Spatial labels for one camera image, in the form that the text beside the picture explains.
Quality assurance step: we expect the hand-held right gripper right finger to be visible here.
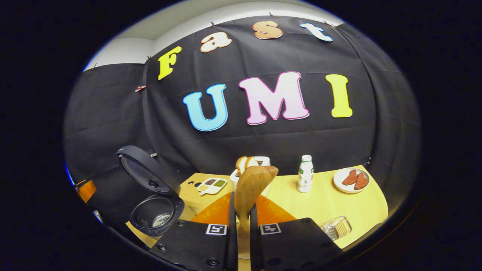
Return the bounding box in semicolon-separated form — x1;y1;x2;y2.
249;194;343;271

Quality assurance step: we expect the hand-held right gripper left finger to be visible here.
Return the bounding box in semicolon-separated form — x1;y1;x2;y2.
149;191;238;271

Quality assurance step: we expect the wooden spoon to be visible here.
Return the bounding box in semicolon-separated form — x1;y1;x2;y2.
233;166;279;260

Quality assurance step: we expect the dark grey rice cooker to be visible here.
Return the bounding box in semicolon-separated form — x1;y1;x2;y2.
115;146;185;237

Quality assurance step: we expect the clear wire chopstick holder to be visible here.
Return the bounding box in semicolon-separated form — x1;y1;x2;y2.
321;216;352;241

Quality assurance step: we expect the white divided grain dish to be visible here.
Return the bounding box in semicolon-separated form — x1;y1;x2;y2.
197;178;228;196

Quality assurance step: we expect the white toaster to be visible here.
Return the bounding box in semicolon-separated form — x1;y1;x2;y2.
230;156;271;196

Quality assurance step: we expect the white bottle green label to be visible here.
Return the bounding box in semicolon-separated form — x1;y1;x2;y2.
297;155;314;193

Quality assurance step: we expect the black backdrop cloth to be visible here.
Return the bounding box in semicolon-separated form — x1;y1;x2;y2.
64;16;421;226

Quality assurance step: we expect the white round plate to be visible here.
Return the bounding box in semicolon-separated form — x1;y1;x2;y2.
333;167;370;194

